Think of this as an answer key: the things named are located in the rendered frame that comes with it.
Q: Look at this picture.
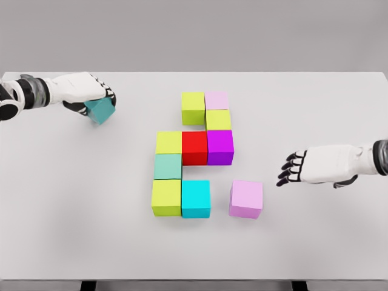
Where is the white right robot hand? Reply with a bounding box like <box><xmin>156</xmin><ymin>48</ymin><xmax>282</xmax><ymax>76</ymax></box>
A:
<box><xmin>275</xmin><ymin>144</ymin><xmax>363</xmax><ymax>189</ymax></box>

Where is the purple cube block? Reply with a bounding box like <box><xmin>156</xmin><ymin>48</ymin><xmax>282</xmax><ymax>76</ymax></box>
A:
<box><xmin>206</xmin><ymin>129</ymin><xmax>235</xmax><ymax>166</ymax></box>

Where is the teal cube block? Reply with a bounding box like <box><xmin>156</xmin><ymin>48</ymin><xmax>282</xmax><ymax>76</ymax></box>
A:
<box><xmin>84</xmin><ymin>97</ymin><xmax>116</xmax><ymax>125</ymax></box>

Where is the mint green cube block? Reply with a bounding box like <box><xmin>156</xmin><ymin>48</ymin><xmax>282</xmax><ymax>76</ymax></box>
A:
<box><xmin>153</xmin><ymin>153</ymin><xmax>183</xmax><ymax>181</ymax></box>

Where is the yellow-green cube block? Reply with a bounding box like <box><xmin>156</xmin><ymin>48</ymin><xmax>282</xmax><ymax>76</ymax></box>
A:
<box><xmin>151</xmin><ymin>179</ymin><xmax>182</xmax><ymax>218</ymax></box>
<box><xmin>181</xmin><ymin>92</ymin><xmax>207</xmax><ymax>126</ymax></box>
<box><xmin>205</xmin><ymin>109</ymin><xmax>233</xmax><ymax>132</ymax></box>
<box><xmin>155</xmin><ymin>131</ymin><xmax>183</xmax><ymax>155</ymax></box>

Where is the cyan cube block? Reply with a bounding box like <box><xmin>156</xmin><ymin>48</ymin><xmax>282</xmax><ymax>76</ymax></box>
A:
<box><xmin>181</xmin><ymin>179</ymin><xmax>212</xmax><ymax>219</ymax></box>

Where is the pale pink cube block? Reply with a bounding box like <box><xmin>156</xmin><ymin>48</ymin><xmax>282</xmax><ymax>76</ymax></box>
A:
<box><xmin>204</xmin><ymin>91</ymin><xmax>230</xmax><ymax>111</ymax></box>
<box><xmin>228</xmin><ymin>179</ymin><xmax>264</xmax><ymax>220</ymax></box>

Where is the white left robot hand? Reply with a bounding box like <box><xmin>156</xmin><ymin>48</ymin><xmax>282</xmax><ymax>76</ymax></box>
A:
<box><xmin>56</xmin><ymin>72</ymin><xmax>118</xmax><ymax>116</ymax></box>

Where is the red cube block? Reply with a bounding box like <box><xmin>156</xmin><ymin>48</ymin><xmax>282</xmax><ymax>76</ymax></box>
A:
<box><xmin>181</xmin><ymin>130</ymin><xmax>209</xmax><ymax>166</ymax></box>

